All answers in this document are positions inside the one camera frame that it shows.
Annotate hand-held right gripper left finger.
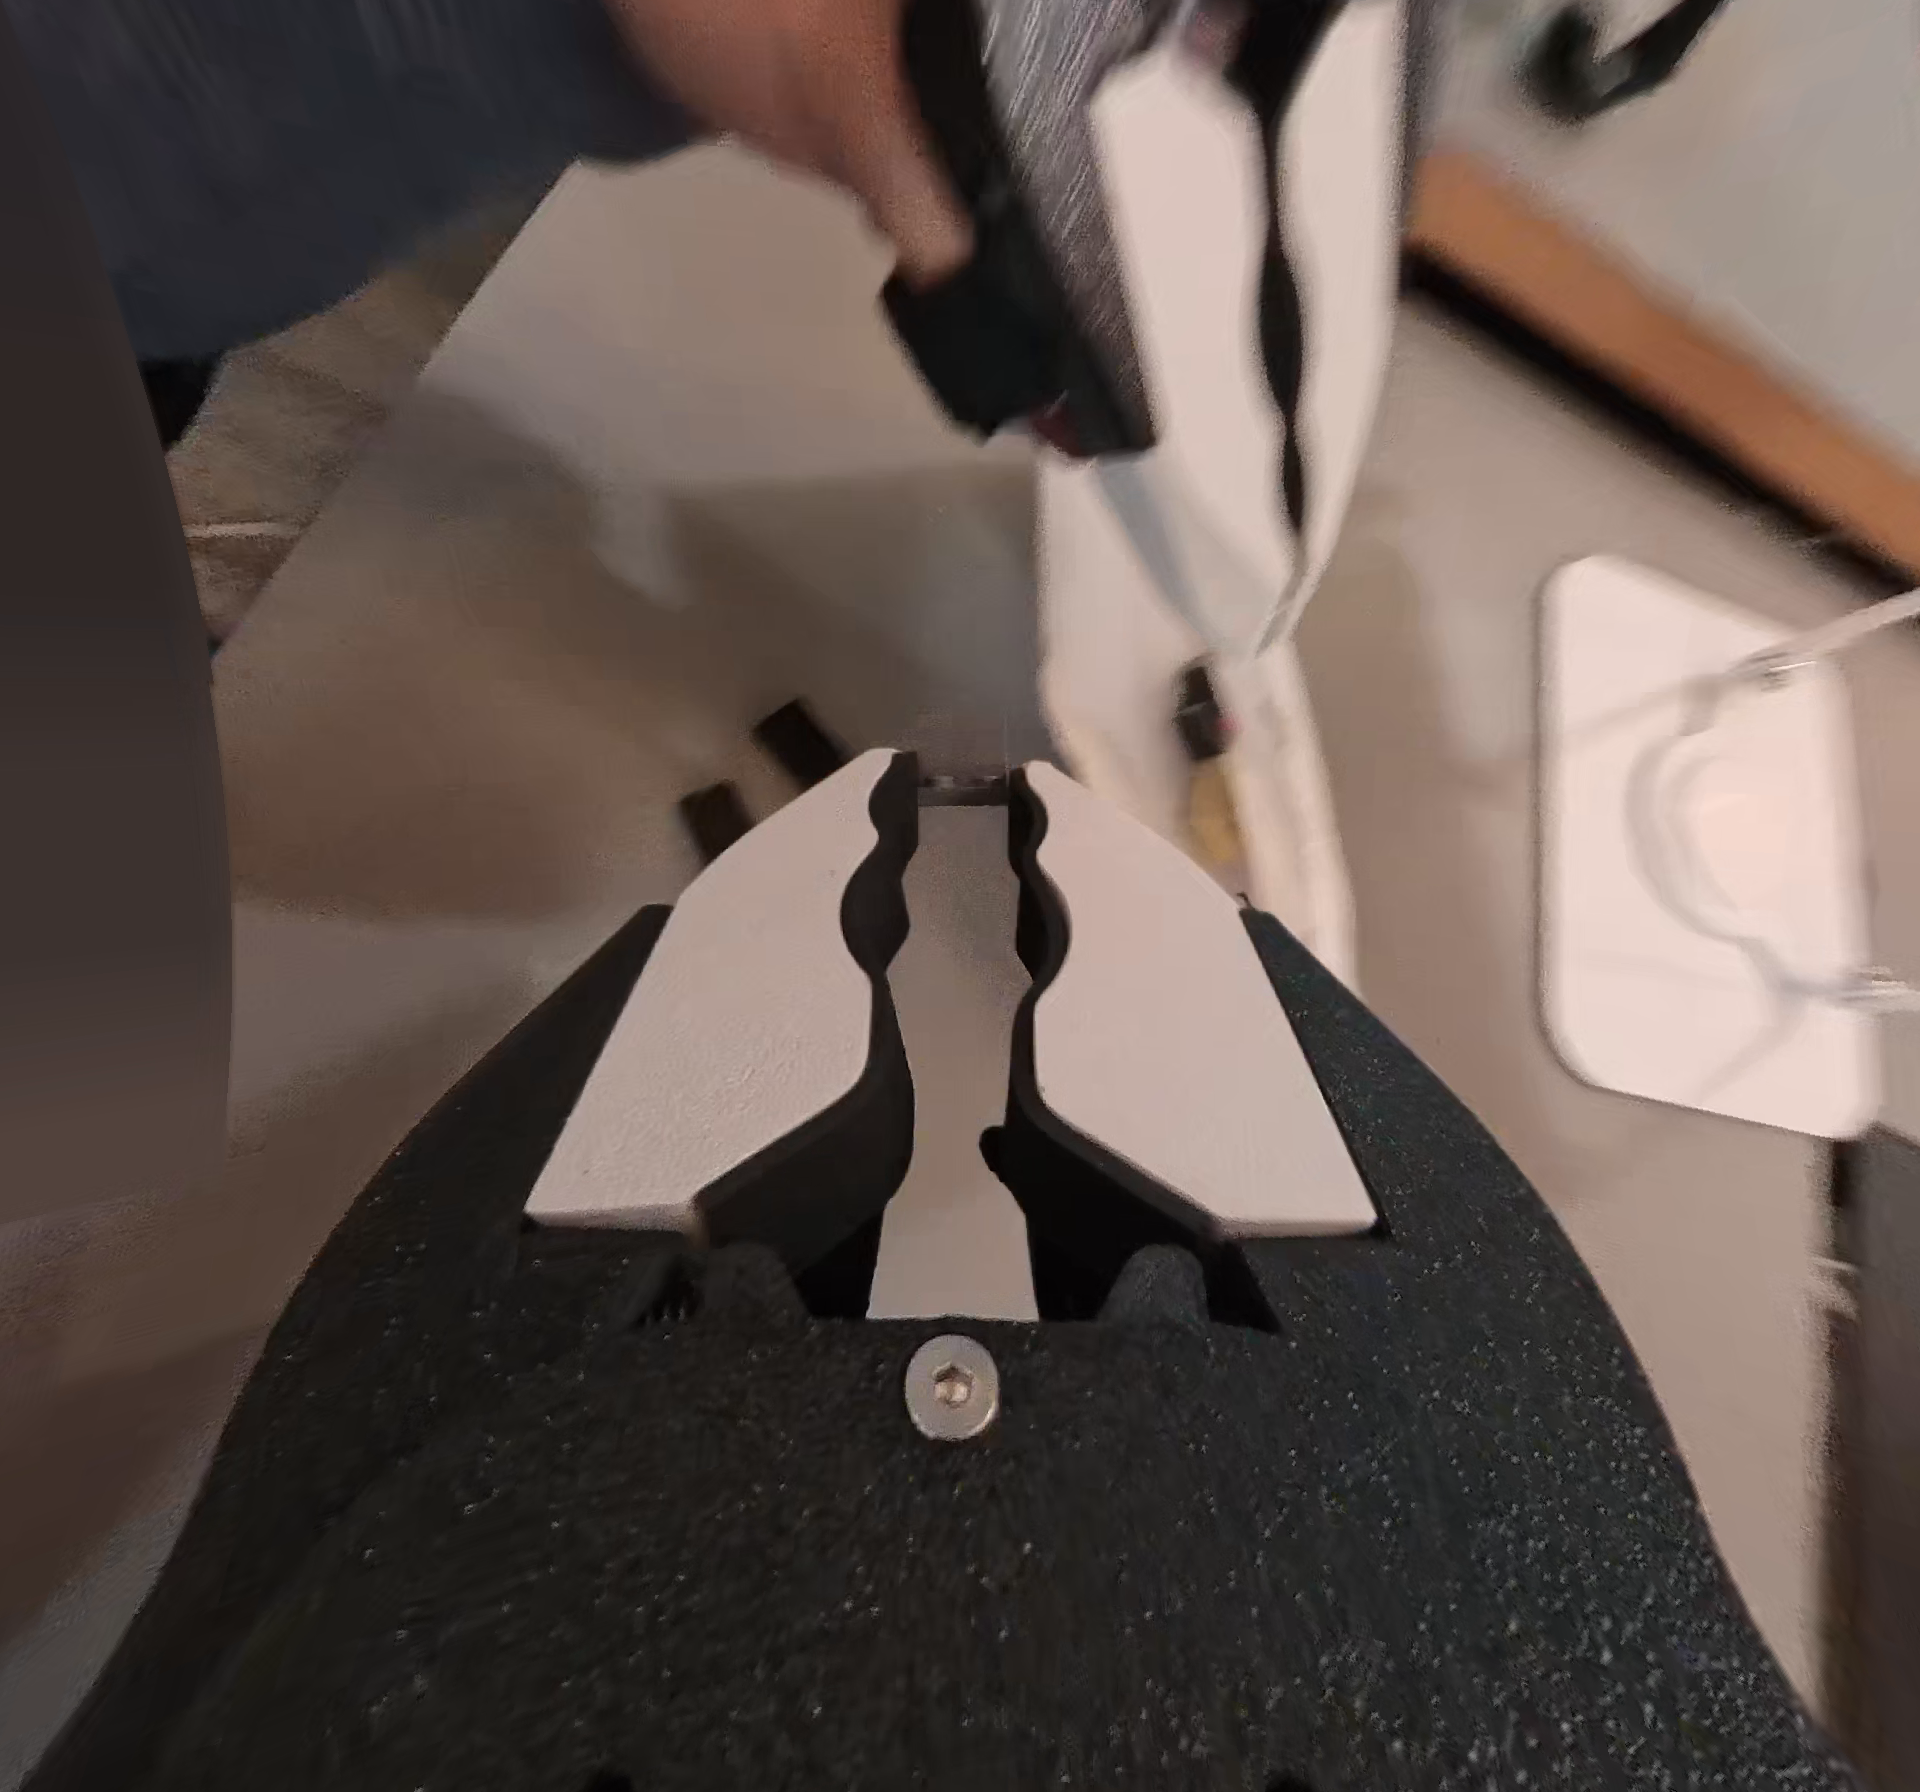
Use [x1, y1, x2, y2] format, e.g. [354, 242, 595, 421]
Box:
[524, 744, 921, 1290]

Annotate tan woven fabric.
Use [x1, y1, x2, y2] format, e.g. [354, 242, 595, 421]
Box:
[161, 291, 470, 641]

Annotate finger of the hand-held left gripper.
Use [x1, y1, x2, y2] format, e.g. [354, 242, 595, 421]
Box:
[1263, 0, 1415, 559]
[1087, 56, 1310, 657]

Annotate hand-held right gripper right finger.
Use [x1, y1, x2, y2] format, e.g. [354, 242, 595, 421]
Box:
[979, 764, 1377, 1313]

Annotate wooden baseboard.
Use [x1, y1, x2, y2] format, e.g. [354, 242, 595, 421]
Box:
[1407, 154, 1920, 578]

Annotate person's left hand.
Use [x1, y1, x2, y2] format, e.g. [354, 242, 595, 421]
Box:
[569, 0, 987, 289]

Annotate white rectangular plate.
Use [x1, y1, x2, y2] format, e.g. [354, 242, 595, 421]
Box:
[1533, 554, 1888, 1138]

